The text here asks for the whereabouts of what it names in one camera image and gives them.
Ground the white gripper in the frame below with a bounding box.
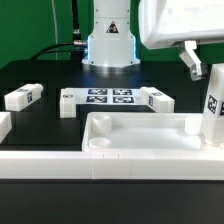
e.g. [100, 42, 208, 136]
[138, 0, 224, 81]

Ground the black thick cable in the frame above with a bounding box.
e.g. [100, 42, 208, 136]
[29, 0, 88, 62]

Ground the printed fiducial marker sheet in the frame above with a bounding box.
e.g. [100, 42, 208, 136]
[75, 88, 142, 105]

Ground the white front obstacle bar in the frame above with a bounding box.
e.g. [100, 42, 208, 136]
[0, 151, 224, 180]

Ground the white desk top tray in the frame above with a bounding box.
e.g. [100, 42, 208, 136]
[82, 112, 224, 152]

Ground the white left obstacle block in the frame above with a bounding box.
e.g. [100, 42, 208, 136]
[0, 112, 12, 144]

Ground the thin white cable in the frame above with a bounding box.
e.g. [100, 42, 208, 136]
[51, 0, 59, 61]

